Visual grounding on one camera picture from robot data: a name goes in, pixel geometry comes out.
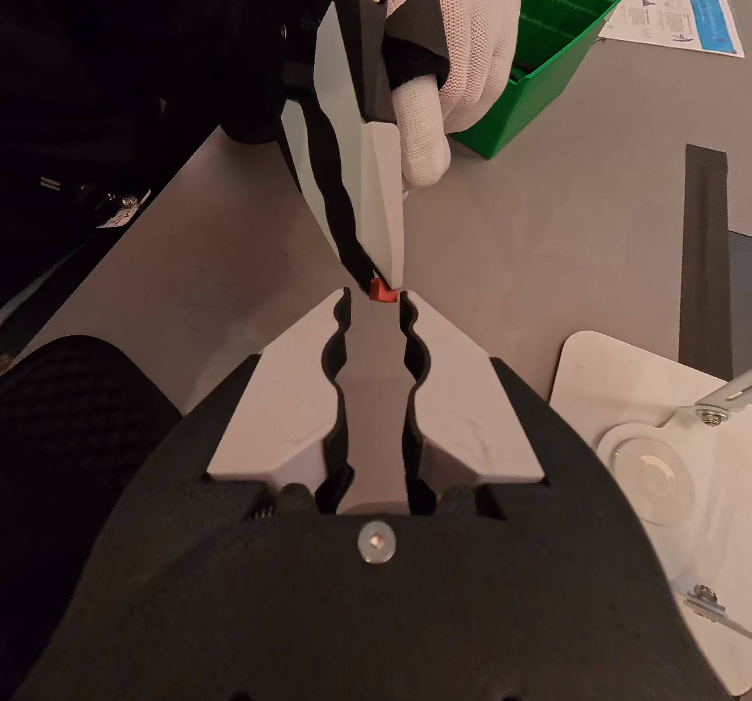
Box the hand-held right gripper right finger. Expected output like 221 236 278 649
399 290 545 514

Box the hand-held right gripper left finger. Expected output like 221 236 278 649
207 286 353 481

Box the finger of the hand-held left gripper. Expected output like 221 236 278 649
313 0 407 292
281 99 378 297

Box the person's left hand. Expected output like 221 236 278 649
383 0 522 188

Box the green plastic bin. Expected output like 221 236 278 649
449 0 631 160

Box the clear stand strut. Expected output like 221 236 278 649
695 371 752 422
684 585 752 640

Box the white and blue leaflet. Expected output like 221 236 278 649
569 0 747 59

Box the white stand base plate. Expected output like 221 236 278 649
549 330 752 697

